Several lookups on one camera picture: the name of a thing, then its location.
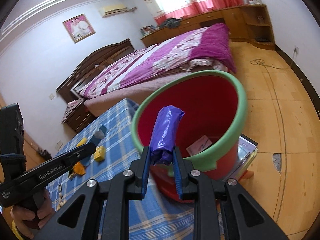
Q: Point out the wooden bed with headboard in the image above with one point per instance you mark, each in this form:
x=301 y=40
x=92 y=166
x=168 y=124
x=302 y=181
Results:
x=94 y=64

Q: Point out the stack of books under bin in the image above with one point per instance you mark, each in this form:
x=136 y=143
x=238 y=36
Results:
x=247 y=151

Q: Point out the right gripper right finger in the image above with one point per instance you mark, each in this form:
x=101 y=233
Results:
x=221 y=208

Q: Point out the dark clothes pile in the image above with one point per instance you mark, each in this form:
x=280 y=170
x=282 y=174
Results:
x=170 y=23

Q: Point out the clothes on nightstand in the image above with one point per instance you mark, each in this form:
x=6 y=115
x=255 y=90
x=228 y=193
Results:
x=71 y=106

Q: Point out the peanut shell near edge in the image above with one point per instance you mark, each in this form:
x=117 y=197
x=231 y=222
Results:
x=61 y=200

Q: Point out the purple floral quilt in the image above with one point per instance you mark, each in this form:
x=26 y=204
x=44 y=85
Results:
x=145 y=64

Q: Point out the wall air conditioner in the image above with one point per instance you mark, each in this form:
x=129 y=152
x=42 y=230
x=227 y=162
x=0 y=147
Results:
x=115 y=9

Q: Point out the purple plastic bag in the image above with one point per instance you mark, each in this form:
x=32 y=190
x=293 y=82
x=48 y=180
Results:
x=163 y=137

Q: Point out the framed wedding photo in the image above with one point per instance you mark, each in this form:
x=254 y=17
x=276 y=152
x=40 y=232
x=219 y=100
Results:
x=78 y=28

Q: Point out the paper slip in bin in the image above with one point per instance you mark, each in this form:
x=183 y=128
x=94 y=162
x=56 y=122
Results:
x=199 y=146

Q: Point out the gold small box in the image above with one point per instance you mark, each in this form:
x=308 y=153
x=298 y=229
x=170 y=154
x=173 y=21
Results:
x=99 y=155

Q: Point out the blue plaid tablecloth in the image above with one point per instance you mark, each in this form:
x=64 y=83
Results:
x=102 y=209

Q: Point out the green wrapper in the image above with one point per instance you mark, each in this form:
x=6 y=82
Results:
x=98 y=135

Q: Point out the red bin green rim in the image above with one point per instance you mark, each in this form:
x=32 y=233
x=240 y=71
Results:
x=215 y=105

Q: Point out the dark wooden nightstand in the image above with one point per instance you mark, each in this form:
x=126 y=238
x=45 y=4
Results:
x=80 y=118

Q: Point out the person's left hand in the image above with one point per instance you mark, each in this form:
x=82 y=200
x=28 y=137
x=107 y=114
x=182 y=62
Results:
x=20 y=215

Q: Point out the books on cabinet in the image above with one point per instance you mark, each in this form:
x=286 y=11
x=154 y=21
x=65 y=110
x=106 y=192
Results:
x=147 y=30

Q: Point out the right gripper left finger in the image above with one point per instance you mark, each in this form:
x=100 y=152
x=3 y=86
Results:
x=101 y=210

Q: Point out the items on cabinet end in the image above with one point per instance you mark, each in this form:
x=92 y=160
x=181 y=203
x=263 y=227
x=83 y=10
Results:
x=254 y=2

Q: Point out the yellow foam sheet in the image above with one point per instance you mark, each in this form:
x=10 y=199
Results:
x=82 y=142

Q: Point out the orange wrapper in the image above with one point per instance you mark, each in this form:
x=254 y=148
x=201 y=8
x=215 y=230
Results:
x=77 y=170

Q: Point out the long wooden cabinet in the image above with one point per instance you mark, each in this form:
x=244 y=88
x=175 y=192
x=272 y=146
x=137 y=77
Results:
x=246 y=23

